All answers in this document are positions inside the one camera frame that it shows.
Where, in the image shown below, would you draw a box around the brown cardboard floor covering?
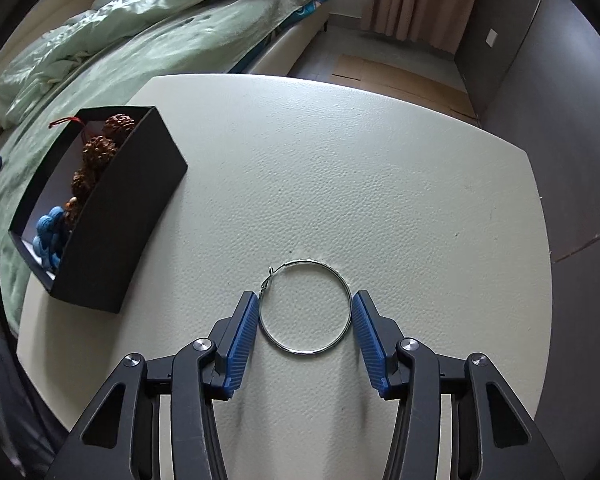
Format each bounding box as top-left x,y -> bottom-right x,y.
331,54 -> 482,117

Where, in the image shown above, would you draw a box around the brown bead bracelet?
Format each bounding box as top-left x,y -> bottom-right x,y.
47,112 -> 137,234

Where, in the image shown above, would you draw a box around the blue bead bracelet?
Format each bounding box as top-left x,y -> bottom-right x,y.
32,205 -> 74,274

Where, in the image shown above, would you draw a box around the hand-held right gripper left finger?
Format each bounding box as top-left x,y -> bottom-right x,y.
45,290 -> 259,480

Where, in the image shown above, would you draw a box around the dark cloth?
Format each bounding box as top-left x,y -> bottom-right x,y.
0,280 -> 67,467

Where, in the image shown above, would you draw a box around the black jewelry box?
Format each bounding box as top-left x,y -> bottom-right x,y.
8,104 -> 189,315

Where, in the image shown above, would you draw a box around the pink curtain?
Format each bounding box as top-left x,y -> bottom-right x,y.
359,0 -> 462,54

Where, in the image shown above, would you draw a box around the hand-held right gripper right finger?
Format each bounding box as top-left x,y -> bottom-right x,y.
352,289 -> 564,480

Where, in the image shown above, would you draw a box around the light green quilt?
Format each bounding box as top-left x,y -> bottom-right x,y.
0,0 -> 327,129

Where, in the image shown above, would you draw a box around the white bed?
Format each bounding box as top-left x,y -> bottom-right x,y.
0,0 -> 335,337

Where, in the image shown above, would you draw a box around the silver hoop earring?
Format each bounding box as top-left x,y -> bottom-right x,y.
257,258 -> 355,356

